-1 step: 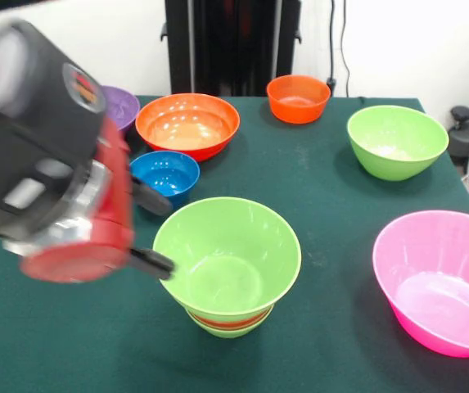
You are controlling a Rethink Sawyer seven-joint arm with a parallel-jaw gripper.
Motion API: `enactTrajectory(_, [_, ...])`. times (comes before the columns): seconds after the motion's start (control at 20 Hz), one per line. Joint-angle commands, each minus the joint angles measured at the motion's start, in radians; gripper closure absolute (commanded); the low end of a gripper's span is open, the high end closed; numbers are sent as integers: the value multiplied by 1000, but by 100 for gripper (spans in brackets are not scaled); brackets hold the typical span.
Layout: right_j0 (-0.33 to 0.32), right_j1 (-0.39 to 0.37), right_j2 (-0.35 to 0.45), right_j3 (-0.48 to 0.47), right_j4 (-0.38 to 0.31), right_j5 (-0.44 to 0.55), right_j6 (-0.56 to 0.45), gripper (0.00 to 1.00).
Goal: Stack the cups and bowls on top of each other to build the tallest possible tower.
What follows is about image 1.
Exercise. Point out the dark green table cloth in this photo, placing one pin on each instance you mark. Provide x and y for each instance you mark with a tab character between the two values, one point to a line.
320	204

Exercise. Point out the purple bowl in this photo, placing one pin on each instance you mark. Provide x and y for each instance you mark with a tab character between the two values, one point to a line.
121	108

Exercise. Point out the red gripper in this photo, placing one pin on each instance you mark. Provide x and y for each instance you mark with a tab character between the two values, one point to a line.
107	213

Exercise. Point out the large orange bowl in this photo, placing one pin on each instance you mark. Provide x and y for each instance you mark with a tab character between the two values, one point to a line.
187	127

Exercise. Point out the small translucent orange bowl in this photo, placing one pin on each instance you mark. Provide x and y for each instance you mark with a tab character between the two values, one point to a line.
228	323
299	102

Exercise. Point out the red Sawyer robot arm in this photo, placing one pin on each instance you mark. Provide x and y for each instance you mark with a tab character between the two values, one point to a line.
25	135

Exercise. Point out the large pink bowl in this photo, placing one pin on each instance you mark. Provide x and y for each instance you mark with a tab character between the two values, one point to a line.
434	278

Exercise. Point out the large green bowl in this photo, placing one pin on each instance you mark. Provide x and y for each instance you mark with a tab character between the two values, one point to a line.
398	139
226	262

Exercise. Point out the small dark blue bowl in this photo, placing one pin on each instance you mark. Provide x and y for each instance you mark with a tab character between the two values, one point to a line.
168	176

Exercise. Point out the small green bowl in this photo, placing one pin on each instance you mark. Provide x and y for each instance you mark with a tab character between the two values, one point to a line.
226	332

